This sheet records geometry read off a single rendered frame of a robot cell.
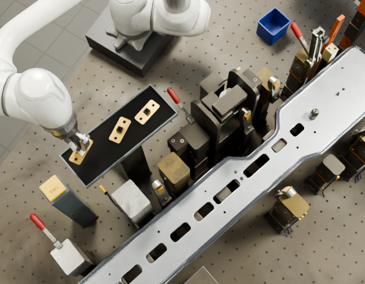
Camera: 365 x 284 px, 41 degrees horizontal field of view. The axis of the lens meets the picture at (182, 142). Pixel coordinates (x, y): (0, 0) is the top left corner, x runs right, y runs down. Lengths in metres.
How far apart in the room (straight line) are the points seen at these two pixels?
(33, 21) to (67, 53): 1.83
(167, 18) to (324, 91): 0.63
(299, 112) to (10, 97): 1.02
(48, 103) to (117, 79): 1.08
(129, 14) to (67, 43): 1.25
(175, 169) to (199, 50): 0.76
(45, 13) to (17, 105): 0.26
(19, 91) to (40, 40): 2.10
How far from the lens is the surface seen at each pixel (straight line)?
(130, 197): 1.52
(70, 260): 1.57
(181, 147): 1.56
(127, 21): 1.93
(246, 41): 2.20
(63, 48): 3.09
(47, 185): 1.53
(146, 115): 1.54
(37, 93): 1.05
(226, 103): 1.52
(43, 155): 2.07
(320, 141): 1.72
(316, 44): 1.68
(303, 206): 1.60
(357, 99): 1.82
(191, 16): 1.84
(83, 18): 3.17
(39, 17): 1.24
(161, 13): 1.84
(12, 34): 1.23
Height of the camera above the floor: 2.58
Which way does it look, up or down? 71 degrees down
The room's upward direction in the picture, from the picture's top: 4 degrees counter-clockwise
